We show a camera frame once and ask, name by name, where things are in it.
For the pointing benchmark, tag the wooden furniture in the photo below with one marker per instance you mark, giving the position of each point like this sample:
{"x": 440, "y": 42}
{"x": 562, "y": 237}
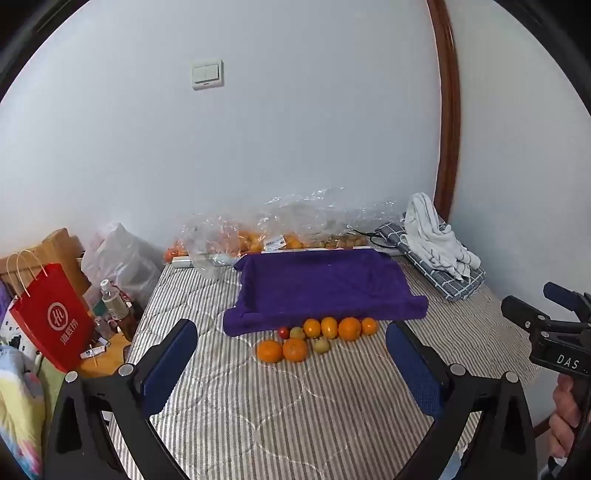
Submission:
{"x": 55, "y": 249}

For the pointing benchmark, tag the purple towel covered tray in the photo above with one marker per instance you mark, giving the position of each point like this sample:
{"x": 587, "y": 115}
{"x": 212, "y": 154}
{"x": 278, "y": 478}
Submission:
{"x": 318, "y": 281}

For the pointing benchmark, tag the grey checked cloth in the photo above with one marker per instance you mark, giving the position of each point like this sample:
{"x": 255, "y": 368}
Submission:
{"x": 457, "y": 286}

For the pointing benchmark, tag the red paper bag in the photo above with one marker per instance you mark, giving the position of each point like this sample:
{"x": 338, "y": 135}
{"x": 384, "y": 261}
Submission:
{"x": 55, "y": 318}

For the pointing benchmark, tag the white striped towel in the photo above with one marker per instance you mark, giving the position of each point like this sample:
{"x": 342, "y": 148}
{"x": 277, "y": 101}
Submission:
{"x": 429, "y": 230}

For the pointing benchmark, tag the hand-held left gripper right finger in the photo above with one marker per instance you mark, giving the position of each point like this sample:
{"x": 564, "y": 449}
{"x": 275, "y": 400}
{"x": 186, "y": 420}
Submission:
{"x": 415, "y": 369}

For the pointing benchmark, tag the white plastic bag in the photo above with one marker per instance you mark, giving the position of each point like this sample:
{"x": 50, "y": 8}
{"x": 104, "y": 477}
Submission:
{"x": 120, "y": 263}

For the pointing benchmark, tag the colourful blanket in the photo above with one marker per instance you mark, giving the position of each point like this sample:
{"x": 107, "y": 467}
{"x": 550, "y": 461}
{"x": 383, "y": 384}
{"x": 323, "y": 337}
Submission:
{"x": 18, "y": 406}

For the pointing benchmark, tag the small red tomato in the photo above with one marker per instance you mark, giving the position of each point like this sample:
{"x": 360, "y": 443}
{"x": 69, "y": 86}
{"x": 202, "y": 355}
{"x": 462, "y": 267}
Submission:
{"x": 283, "y": 332}

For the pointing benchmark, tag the large orange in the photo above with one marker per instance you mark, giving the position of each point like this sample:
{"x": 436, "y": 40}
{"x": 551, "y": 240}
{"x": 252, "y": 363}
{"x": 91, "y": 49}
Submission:
{"x": 349, "y": 328}

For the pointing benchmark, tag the brown wooden door frame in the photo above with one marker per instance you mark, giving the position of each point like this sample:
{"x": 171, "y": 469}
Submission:
{"x": 450, "y": 115}

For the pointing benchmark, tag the brown bottle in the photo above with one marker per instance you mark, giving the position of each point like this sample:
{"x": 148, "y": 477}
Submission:
{"x": 127, "y": 321}

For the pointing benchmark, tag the clear plastic bag with longans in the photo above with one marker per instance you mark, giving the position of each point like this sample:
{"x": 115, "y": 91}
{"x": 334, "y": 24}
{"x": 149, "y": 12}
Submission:
{"x": 341, "y": 217}

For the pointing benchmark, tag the white light switch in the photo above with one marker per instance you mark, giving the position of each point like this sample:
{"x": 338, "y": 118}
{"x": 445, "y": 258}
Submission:
{"x": 207, "y": 74}

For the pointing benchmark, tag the oval orange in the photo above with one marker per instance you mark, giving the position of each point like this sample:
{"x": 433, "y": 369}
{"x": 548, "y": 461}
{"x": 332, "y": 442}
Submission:
{"x": 329, "y": 327}

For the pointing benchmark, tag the clear plastic bag with oranges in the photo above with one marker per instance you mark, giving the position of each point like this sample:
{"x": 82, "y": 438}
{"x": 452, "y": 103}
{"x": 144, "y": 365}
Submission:
{"x": 217, "y": 235}

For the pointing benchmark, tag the clear plastic bottle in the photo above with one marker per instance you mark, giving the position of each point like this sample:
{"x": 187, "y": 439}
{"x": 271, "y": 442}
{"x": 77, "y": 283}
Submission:
{"x": 112, "y": 300}

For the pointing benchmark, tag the striped bed sheet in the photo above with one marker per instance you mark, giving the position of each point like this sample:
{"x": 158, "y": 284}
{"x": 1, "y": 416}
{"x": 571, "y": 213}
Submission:
{"x": 277, "y": 415}

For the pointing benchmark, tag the person's right hand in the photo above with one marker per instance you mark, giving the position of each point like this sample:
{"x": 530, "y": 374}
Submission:
{"x": 565, "y": 406}

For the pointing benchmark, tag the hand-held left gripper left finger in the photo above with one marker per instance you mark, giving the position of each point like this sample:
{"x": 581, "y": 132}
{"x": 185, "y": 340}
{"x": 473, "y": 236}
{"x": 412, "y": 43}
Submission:
{"x": 171, "y": 364}

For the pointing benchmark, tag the yellow-green round fruit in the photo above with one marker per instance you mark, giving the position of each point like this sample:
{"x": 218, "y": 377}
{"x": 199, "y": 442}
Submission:
{"x": 296, "y": 333}
{"x": 322, "y": 345}

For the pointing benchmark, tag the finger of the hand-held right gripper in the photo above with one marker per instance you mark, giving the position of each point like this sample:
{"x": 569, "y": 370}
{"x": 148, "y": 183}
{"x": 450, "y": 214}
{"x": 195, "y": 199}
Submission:
{"x": 561, "y": 295}
{"x": 521, "y": 314}

